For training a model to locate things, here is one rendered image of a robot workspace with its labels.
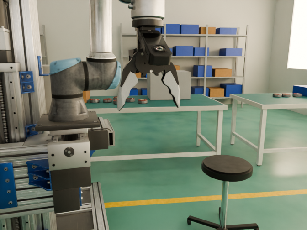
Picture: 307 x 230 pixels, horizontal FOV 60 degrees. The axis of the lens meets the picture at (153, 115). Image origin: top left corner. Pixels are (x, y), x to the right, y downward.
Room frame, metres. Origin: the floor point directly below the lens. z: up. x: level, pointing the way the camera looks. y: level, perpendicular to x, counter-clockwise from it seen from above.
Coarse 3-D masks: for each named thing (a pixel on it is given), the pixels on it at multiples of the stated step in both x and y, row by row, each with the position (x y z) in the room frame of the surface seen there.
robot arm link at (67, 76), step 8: (56, 64) 0.98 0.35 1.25; (64, 64) 0.98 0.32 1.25; (72, 64) 0.99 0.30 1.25; (80, 64) 1.02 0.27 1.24; (56, 72) 0.97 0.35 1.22; (64, 72) 0.97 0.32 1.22; (72, 72) 0.99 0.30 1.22; (80, 72) 1.00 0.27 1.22; (56, 80) 0.98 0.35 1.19; (64, 80) 0.97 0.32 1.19; (72, 80) 0.98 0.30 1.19; (80, 80) 1.00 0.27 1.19; (88, 80) 1.01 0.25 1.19; (56, 88) 0.98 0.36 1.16; (64, 88) 0.97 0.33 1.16; (72, 88) 0.98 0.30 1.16; (80, 88) 1.01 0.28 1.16
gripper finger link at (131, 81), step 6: (126, 78) 0.59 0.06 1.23; (132, 78) 0.59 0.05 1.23; (126, 84) 0.59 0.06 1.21; (132, 84) 0.59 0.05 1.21; (120, 90) 0.58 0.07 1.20; (126, 90) 0.59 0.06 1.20; (120, 96) 0.58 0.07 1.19; (126, 96) 0.59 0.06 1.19; (120, 102) 0.59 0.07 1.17; (120, 108) 0.59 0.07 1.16
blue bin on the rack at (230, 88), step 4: (220, 84) 7.00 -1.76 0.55; (224, 84) 6.73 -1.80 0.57; (228, 84) 6.68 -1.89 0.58; (232, 84) 6.68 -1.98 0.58; (236, 84) 6.68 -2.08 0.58; (240, 84) 6.68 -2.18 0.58; (224, 88) 6.71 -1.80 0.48; (228, 88) 6.62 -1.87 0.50; (232, 88) 6.63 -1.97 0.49; (236, 88) 6.64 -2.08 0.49; (240, 88) 6.66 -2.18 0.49; (224, 92) 6.70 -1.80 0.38; (228, 92) 6.62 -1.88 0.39; (232, 92) 6.63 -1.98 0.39; (236, 92) 6.64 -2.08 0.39; (240, 92) 6.66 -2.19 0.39; (228, 96) 6.62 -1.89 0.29
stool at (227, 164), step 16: (208, 160) 1.76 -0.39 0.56; (224, 160) 1.76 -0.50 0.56; (240, 160) 1.76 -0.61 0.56; (224, 176) 1.55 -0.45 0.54; (240, 176) 1.54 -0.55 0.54; (224, 192) 1.69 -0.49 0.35; (224, 208) 1.69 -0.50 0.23; (208, 224) 1.74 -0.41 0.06; (224, 224) 1.69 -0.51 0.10; (240, 224) 1.74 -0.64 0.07; (256, 224) 1.74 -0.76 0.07
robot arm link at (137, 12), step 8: (136, 0) 0.60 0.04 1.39; (144, 0) 0.59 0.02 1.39; (152, 0) 0.59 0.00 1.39; (160, 0) 0.60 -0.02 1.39; (136, 8) 0.60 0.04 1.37; (144, 8) 0.59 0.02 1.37; (152, 8) 0.59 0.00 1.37; (160, 8) 0.60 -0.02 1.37; (136, 16) 0.60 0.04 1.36; (144, 16) 0.59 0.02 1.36; (152, 16) 0.59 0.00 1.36; (160, 16) 0.60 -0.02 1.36
